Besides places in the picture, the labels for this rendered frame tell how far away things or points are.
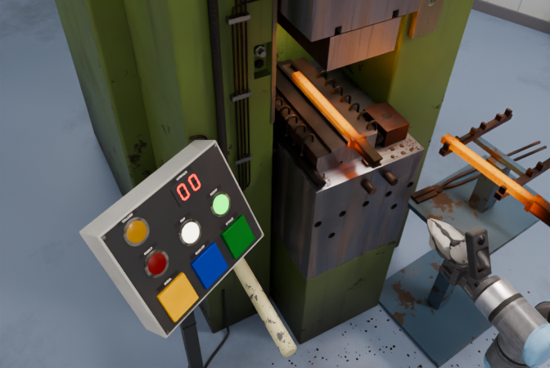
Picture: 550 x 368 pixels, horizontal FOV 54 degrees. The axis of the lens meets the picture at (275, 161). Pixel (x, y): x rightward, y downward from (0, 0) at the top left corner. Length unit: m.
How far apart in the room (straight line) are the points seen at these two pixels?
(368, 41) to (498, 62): 2.58
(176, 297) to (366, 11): 0.75
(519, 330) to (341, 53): 0.71
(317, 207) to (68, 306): 1.29
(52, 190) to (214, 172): 1.77
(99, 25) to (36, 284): 1.29
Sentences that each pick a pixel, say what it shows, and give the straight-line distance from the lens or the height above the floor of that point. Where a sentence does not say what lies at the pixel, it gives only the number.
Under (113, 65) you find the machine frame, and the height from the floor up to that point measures 1.05.
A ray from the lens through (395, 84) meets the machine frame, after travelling 1.73.
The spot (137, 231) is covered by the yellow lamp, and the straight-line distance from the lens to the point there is 1.11.
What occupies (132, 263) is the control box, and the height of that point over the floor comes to 1.12.
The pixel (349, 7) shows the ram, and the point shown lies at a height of 1.43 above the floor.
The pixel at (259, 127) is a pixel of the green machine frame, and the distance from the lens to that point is 1.51.
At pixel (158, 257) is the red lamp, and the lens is 1.15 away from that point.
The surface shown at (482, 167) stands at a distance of 1.66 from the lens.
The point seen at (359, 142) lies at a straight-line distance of 1.51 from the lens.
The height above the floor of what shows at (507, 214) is 0.65.
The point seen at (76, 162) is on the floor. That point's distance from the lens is 3.00.
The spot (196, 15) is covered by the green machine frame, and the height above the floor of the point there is 1.42.
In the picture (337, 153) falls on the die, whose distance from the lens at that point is 1.53.
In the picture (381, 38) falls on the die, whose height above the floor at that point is 1.32.
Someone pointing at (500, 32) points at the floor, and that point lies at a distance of 4.19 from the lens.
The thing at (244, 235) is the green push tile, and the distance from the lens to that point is 1.28.
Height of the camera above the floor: 2.03
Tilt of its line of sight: 45 degrees down
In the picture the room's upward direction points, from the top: 1 degrees clockwise
